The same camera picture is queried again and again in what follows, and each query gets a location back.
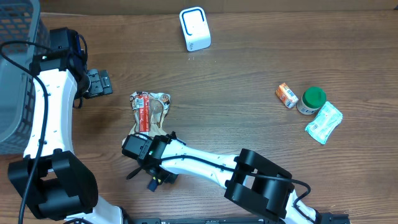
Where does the yellow highlighter marker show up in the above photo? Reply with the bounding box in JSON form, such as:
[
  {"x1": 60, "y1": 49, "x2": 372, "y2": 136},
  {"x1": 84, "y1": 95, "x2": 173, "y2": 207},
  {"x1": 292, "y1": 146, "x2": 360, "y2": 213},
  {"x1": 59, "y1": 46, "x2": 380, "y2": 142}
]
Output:
[{"x1": 147, "y1": 176, "x2": 162, "y2": 192}]

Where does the brown snack pouch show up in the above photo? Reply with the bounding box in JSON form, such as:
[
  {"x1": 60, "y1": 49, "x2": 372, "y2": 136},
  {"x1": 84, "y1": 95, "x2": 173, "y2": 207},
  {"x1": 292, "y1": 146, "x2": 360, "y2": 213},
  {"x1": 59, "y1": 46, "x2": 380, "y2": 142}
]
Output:
[{"x1": 129, "y1": 91, "x2": 171, "y2": 138}]

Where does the orange juice carton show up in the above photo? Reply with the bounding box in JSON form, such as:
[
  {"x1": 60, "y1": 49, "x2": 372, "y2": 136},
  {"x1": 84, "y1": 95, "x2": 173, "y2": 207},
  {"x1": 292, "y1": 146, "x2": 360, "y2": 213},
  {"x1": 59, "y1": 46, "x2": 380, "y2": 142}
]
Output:
[{"x1": 275, "y1": 83, "x2": 299, "y2": 108}]

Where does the green lid jar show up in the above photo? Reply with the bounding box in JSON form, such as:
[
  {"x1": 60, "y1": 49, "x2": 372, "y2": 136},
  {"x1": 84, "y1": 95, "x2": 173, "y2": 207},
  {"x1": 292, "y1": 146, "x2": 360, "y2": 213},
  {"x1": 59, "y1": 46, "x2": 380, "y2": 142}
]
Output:
[{"x1": 296, "y1": 86, "x2": 327, "y2": 115}]

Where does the teal tissue packet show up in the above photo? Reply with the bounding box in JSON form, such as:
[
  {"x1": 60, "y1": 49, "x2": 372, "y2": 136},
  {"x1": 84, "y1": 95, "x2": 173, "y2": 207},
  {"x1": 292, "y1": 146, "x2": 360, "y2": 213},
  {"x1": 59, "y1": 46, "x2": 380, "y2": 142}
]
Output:
[{"x1": 305, "y1": 101, "x2": 343, "y2": 145}]

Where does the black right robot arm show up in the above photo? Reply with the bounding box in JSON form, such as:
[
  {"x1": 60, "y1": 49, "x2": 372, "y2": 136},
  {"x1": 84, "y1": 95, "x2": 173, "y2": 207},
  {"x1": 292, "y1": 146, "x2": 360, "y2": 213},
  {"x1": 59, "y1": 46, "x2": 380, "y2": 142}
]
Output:
[{"x1": 122, "y1": 133, "x2": 322, "y2": 223}]

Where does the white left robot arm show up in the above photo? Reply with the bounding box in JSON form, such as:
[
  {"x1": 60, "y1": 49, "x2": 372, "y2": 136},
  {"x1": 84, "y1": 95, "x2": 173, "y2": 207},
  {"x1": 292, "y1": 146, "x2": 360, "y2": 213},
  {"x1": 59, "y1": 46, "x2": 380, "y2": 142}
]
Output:
[{"x1": 7, "y1": 27, "x2": 130, "y2": 223}]

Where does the white barcode scanner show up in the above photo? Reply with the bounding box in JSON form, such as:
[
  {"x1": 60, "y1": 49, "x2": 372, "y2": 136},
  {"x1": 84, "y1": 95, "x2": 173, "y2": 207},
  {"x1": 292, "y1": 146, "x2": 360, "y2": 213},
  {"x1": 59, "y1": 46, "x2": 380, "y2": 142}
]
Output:
[{"x1": 179, "y1": 7, "x2": 211, "y2": 52}]

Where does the grey plastic mesh basket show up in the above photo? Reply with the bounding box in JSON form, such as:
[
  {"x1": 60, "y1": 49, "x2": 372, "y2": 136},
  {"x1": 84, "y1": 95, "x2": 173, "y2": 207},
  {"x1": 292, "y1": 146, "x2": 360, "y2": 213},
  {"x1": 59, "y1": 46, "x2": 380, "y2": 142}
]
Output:
[{"x1": 1, "y1": 0, "x2": 50, "y2": 155}]

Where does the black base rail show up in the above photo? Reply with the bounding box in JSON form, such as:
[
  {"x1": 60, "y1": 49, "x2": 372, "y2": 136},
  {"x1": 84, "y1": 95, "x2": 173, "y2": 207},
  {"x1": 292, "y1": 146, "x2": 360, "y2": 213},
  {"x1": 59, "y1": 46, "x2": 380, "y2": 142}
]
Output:
[{"x1": 127, "y1": 213, "x2": 351, "y2": 224}]

